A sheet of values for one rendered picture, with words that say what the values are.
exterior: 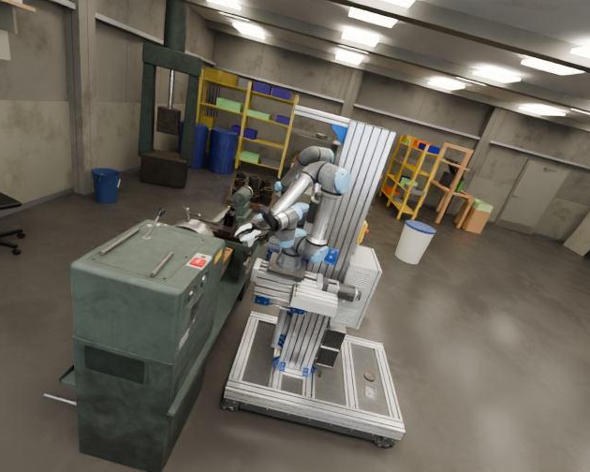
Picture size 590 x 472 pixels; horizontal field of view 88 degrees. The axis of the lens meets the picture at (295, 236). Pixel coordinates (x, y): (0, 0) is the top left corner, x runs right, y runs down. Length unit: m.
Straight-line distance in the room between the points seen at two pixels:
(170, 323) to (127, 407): 0.63
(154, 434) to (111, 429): 0.24
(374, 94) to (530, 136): 4.75
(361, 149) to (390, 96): 8.33
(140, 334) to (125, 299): 0.18
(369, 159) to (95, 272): 1.42
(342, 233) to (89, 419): 1.69
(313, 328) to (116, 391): 1.22
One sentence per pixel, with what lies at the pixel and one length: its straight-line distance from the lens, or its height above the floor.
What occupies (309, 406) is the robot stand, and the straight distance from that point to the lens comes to 2.38.
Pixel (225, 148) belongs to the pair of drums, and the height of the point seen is 0.63.
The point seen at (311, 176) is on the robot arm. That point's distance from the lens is 1.58.
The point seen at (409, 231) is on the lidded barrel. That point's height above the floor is 0.54.
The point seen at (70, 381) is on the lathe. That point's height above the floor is 0.54.
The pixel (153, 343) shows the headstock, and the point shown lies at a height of 0.96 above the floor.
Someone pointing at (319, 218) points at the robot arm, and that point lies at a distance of 1.61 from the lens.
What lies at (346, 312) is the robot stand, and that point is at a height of 0.88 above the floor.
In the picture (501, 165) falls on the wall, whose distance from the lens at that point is 11.44.
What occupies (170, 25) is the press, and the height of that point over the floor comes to 2.64.
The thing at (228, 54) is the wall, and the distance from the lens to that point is 10.32.
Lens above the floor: 2.05
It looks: 23 degrees down
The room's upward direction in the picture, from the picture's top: 15 degrees clockwise
